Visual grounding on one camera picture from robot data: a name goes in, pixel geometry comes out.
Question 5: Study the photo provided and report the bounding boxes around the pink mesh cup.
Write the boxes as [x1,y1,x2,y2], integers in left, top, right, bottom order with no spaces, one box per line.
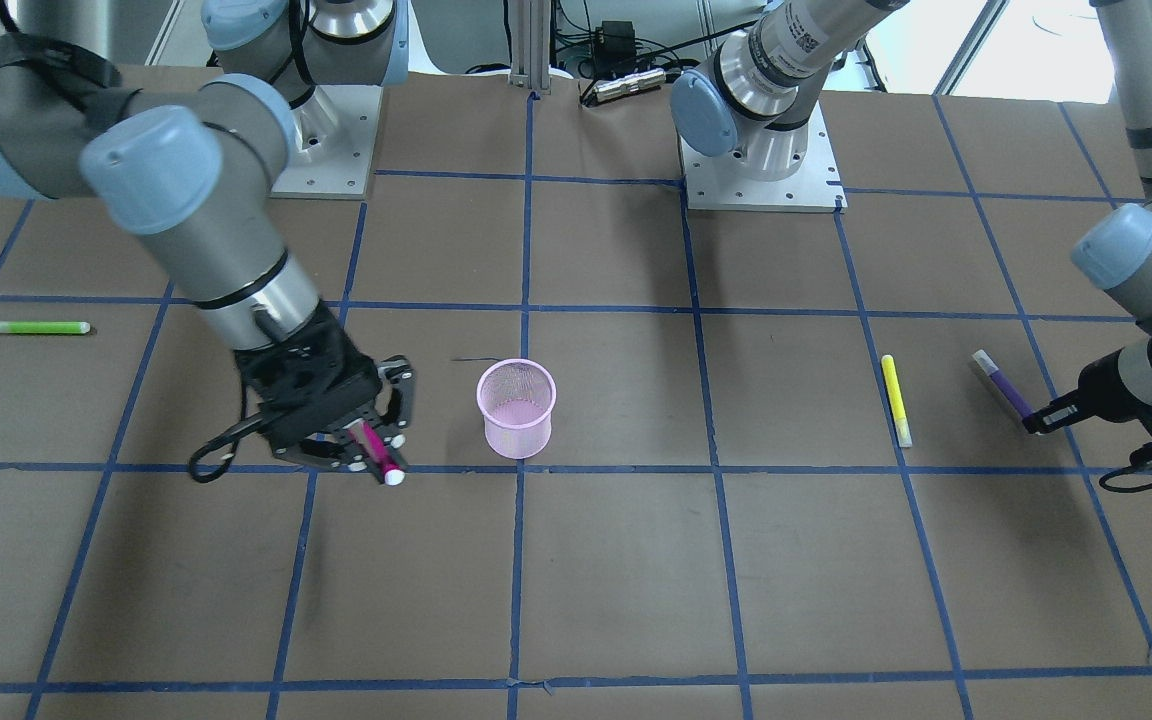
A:
[476,357,558,460]

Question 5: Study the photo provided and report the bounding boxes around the purple pen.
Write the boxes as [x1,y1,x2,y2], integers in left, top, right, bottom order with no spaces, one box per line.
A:
[973,348,1033,420]

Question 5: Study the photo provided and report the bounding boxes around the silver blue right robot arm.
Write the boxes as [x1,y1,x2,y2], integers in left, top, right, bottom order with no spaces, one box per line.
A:
[0,1,415,486]

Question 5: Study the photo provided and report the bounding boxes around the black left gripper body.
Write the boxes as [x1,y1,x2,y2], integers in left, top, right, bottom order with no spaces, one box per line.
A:
[1076,350,1149,423]

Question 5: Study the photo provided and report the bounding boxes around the green pen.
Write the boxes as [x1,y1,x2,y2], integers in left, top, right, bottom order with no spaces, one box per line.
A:
[0,320,92,336]

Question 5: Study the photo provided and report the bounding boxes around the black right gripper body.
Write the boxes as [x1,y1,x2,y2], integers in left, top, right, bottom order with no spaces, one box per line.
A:
[234,304,381,465]

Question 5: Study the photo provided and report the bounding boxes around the yellow pen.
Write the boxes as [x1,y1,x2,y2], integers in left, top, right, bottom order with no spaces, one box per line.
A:
[879,354,914,448]

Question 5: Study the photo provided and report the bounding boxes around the pink pen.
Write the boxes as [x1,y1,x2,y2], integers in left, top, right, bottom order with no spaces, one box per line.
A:
[358,420,406,486]

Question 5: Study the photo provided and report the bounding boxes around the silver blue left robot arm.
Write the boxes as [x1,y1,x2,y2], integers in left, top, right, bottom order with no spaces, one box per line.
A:
[670,1,1152,434]

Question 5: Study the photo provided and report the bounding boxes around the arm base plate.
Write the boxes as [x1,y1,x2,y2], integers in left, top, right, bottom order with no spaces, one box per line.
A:
[271,85,384,200]
[679,105,849,213]

